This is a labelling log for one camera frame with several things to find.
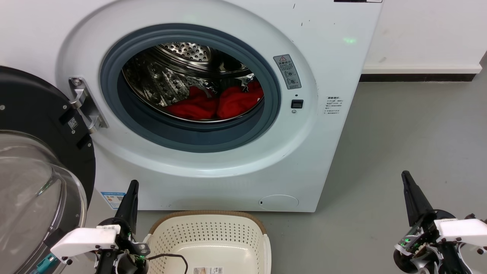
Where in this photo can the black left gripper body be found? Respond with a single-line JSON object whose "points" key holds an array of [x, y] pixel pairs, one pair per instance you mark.
{"points": [[129, 262]]}

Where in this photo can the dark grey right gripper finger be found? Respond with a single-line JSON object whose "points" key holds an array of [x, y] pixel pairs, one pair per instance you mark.
{"points": [[420, 205], [411, 207]]}

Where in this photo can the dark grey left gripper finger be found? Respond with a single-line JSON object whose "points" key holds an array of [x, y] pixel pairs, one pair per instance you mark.
{"points": [[134, 209], [123, 213]]}

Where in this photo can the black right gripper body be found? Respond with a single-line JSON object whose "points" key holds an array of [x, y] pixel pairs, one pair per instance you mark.
{"points": [[418, 247]]}

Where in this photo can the red garment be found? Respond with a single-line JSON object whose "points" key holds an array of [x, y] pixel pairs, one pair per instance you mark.
{"points": [[236, 102]]}

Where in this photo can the cream perforated laundry basket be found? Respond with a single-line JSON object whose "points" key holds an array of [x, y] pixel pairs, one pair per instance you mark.
{"points": [[213, 236]]}

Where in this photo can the stainless steel washing machine drum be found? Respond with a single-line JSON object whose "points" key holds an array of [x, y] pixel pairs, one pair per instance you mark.
{"points": [[159, 80]]}

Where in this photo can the black washer door with glass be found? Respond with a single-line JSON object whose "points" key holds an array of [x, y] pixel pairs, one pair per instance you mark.
{"points": [[34, 106]]}

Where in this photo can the blue energy label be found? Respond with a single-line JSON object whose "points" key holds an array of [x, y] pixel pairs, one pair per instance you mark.
{"points": [[113, 199]]}

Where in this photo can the teal plastic connector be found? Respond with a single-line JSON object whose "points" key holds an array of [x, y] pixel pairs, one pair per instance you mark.
{"points": [[45, 263]]}

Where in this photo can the grey rubber door gasket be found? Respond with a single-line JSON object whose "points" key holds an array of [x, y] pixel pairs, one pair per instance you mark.
{"points": [[190, 139]]}

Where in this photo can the small QR code sticker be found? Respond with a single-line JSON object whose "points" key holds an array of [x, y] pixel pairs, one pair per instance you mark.
{"points": [[73, 123]]}

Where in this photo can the white front-load washing machine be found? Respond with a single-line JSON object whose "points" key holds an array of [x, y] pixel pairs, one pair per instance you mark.
{"points": [[323, 152]]}

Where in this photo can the silver metal door hinge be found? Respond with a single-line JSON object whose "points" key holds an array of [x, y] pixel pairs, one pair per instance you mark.
{"points": [[89, 110]]}

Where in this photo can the round white filter cover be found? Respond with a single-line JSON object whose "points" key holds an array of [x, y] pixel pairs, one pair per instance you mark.
{"points": [[278, 202]]}

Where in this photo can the black door latch socket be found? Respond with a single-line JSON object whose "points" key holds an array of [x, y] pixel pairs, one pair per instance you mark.
{"points": [[297, 104]]}

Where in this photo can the grey warning sticker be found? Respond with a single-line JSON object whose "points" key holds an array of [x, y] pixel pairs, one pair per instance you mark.
{"points": [[287, 72]]}

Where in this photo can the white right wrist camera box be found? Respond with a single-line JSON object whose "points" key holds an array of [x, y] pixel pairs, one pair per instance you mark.
{"points": [[462, 230]]}

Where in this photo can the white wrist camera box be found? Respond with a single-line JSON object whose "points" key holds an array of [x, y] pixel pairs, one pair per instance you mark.
{"points": [[83, 239], [462, 230]]}

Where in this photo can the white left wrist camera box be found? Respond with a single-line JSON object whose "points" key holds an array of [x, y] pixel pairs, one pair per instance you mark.
{"points": [[83, 239]]}

